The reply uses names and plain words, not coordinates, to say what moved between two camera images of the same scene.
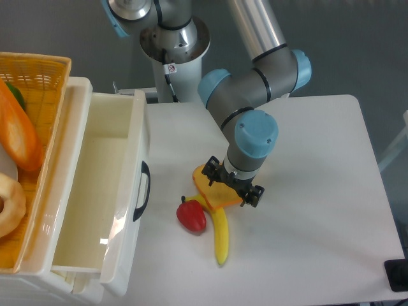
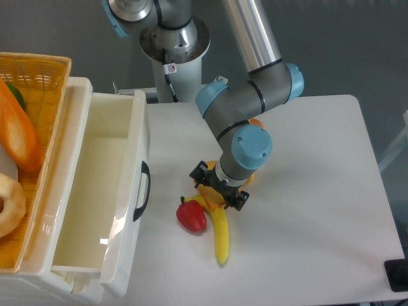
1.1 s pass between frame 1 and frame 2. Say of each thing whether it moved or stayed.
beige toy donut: stayed
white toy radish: stayed
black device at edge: stayed
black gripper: moved
